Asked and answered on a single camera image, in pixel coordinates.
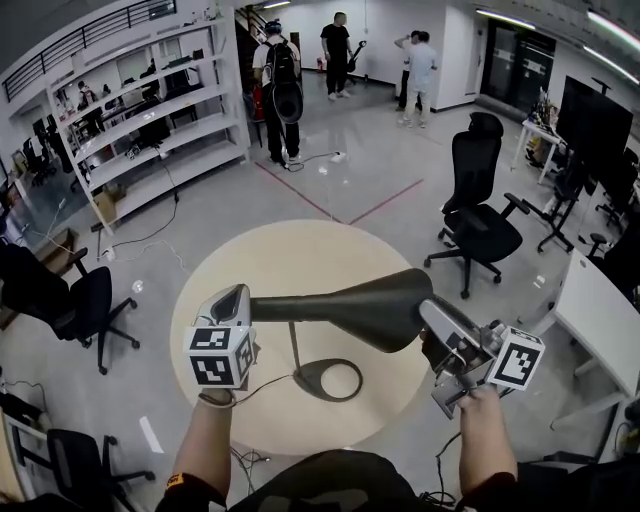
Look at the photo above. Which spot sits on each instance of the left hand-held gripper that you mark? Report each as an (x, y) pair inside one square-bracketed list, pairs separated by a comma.
[(220, 355)]

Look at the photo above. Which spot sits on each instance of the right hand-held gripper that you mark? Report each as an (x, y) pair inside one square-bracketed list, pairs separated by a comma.
[(515, 360)]

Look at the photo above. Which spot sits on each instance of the black desk lamp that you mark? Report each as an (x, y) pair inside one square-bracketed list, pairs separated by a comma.
[(370, 310)]

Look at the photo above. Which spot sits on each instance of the person's right forearm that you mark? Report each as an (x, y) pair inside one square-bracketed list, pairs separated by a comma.
[(485, 440)]

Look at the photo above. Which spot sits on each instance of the person's left forearm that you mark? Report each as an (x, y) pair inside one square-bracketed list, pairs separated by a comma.
[(205, 445)]

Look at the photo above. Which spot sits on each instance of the white rectangular table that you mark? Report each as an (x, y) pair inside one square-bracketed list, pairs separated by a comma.
[(600, 310)]

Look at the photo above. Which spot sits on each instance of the round beige table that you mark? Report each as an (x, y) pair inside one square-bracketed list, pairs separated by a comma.
[(300, 250)]

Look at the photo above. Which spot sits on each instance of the dark wristband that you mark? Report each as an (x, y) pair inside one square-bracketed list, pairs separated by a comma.
[(217, 398)]

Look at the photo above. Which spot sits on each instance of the black office chair with headrest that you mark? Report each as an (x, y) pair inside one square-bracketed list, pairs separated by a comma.
[(475, 235)]

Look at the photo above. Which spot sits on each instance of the black swivel office chair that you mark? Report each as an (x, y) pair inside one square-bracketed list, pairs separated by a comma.
[(90, 300), (75, 460)]

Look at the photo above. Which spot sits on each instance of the white power strip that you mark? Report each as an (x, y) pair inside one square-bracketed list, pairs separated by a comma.
[(338, 157)]

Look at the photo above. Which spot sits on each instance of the person's black clothing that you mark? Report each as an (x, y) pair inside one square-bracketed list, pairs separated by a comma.
[(340, 475)]

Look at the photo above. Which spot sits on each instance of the white open shelf unit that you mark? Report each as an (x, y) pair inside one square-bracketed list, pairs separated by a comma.
[(200, 127)]

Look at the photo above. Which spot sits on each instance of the flat cardboard box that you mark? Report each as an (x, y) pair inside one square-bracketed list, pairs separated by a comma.
[(57, 250)]

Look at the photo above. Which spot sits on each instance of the small white side table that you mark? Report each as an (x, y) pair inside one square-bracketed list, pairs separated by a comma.
[(540, 131)]

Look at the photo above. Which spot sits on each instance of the black backpack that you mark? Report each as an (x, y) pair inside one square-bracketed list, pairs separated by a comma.
[(285, 85)]

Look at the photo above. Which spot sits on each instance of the large black screen on stand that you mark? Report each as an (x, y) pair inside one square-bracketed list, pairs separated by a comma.
[(595, 125)]

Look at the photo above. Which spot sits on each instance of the dark glass door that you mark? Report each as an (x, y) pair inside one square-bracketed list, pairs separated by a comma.
[(520, 65)]

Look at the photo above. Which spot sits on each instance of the black handheld device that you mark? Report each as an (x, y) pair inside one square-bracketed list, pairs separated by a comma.
[(356, 57)]

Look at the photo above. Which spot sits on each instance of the long ceiling light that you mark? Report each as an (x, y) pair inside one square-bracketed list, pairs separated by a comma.
[(276, 4), (612, 64), (615, 31), (505, 19)]

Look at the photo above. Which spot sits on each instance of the black balcony railing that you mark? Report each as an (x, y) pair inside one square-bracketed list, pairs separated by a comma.
[(85, 32)]

